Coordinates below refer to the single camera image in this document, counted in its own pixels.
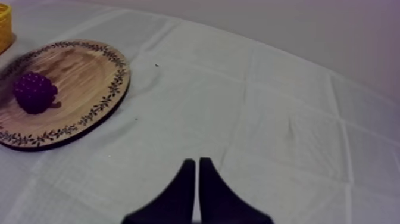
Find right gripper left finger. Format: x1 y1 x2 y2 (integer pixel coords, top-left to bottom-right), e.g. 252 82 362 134
121 158 196 224

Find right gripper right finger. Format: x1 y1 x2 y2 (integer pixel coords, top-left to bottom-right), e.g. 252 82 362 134
199 157 275 224

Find round wooden board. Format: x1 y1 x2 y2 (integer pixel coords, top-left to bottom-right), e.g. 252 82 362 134
0 39 132 152

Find purple toy grapes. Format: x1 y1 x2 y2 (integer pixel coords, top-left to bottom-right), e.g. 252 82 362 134
12 71 59 115

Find yellow plastic basket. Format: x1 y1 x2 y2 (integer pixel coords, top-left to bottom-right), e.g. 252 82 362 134
0 3 14 55

